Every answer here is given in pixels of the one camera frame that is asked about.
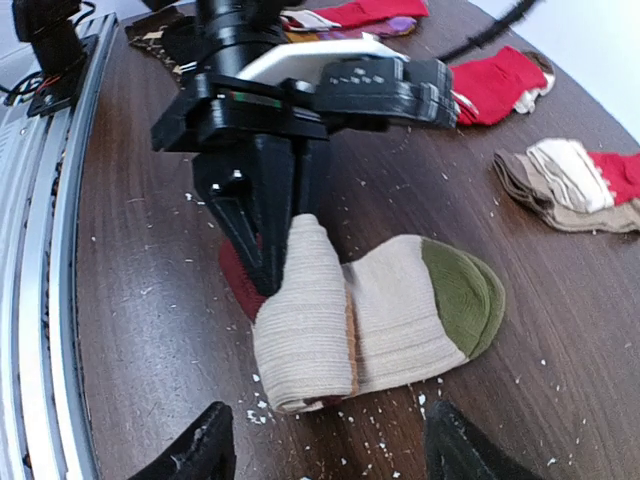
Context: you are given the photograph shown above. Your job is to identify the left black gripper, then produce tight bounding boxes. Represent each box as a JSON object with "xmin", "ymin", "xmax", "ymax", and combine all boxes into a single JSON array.
[{"xmin": 151, "ymin": 58, "xmax": 458, "ymax": 296}]

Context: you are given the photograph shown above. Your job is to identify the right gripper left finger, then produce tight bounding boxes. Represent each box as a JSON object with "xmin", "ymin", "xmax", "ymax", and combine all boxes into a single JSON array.
[{"xmin": 130, "ymin": 401, "xmax": 236, "ymax": 480}]

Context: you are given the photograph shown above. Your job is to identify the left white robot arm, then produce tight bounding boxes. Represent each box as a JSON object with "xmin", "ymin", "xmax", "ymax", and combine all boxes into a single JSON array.
[{"xmin": 151, "ymin": 1, "xmax": 458, "ymax": 296}]

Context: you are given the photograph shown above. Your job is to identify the left black cable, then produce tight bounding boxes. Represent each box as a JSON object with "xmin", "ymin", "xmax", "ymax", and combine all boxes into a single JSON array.
[{"xmin": 444, "ymin": 0, "xmax": 541, "ymax": 64}]

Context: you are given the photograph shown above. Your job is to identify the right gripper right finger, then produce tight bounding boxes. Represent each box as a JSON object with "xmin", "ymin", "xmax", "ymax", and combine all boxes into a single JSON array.
[{"xmin": 424, "ymin": 400, "xmax": 541, "ymax": 480}]

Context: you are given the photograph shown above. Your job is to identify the red sock centre left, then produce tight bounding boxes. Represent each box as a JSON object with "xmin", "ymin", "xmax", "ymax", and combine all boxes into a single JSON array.
[{"xmin": 451, "ymin": 46, "xmax": 556, "ymax": 126}]

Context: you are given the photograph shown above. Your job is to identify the black sock three white stripes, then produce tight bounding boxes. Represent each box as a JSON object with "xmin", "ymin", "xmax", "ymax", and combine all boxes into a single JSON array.
[{"xmin": 160, "ymin": 23, "xmax": 201, "ymax": 78}]

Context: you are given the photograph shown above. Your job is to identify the red beige sock centre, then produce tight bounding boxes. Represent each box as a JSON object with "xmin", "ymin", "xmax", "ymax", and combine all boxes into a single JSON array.
[{"xmin": 494, "ymin": 138, "xmax": 639, "ymax": 234}]

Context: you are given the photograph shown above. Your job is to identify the beige striped maroon sock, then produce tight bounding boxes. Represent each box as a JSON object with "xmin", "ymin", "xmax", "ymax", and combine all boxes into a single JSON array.
[{"xmin": 219, "ymin": 214, "xmax": 506, "ymax": 414}]

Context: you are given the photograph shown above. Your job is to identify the red purple sock far left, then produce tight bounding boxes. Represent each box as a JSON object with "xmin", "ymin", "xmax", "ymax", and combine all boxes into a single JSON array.
[{"xmin": 280, "ymin": 0, "xmax": 429, "ymax": 42}]

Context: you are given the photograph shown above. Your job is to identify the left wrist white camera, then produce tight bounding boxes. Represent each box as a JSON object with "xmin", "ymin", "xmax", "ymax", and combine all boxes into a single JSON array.
[{"xmin": 235, "ymin": 35, "xmax": 409, "ymax": 85}]

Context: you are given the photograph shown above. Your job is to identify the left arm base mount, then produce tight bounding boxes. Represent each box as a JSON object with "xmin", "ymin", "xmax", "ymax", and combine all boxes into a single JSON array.
[{"xmin": 1, "ymin": 0, "xmax": 98, "ymax": 117}]

